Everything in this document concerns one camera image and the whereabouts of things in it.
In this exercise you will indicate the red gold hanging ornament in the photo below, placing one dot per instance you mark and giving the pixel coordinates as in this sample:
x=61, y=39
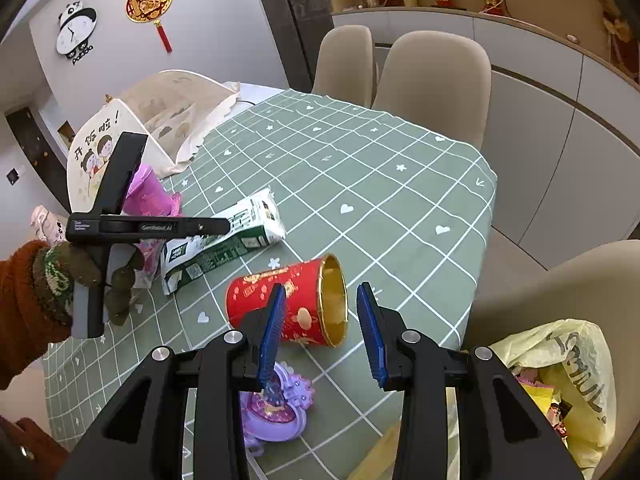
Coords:
x=149, y=1

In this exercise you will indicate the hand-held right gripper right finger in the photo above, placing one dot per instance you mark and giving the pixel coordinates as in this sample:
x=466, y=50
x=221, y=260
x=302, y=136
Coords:
x=372, y=340

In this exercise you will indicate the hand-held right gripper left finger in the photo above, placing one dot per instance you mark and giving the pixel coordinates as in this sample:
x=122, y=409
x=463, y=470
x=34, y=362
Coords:
x=272, y=340

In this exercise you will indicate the red gold cylindrical can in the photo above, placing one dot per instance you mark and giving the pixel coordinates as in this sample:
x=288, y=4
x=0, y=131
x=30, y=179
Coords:
x=305, y=305

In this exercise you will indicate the pink plastic wrapper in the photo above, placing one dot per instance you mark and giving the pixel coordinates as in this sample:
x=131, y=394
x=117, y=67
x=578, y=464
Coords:
x=150, y=195

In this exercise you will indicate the dark door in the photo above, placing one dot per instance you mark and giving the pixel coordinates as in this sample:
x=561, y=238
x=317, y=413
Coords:
x=35, y=150

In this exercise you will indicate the beige chair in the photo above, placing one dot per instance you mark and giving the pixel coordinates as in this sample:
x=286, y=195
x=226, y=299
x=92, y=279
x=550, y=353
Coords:
x=435, y=90
x=345, y=65
x=565, y=285

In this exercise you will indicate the white cartoon tote bag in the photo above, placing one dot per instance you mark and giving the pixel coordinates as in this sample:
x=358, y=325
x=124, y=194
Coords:
x=165, y=105

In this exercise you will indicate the clear pink plastic packet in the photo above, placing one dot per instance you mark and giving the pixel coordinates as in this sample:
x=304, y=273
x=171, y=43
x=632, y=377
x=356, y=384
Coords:
x=150, y=270

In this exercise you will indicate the panda wall clock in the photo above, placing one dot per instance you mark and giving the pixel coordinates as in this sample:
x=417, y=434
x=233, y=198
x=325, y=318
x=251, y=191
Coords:
x=74, y=35

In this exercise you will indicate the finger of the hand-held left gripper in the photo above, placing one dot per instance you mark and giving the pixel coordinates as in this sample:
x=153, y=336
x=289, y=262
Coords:
x=202, y=227

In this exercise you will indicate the green checked tablecloth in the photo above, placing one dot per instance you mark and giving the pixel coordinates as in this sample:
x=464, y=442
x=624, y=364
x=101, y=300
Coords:
x=350, y=170

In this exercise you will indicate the pink patterned cloth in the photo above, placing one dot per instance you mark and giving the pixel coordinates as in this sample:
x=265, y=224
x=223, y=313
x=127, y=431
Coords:
x=45, y=222

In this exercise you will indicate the white sideboard cabinet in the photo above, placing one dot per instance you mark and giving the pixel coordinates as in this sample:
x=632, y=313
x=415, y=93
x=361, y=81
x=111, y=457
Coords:
x=540, y=125

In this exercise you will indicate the pile of colourful wrappers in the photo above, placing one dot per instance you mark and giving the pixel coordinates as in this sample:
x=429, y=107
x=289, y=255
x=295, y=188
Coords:
x=542, y=400

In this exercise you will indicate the wall switch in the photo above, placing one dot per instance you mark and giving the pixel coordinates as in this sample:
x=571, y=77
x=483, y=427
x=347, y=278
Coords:
x=12, y=176

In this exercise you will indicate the person's left hand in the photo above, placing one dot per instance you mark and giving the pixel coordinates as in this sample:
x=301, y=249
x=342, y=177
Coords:
x=80, y=267

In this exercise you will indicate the purple toy mirror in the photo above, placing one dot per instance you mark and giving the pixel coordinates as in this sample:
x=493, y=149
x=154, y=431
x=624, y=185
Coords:
x=280, y=410

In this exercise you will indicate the yellow plastic bag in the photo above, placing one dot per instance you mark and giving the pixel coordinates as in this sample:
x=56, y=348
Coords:
x=585, y=385

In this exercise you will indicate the white green milk carton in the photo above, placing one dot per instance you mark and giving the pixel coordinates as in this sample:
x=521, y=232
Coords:
x=260, y=220

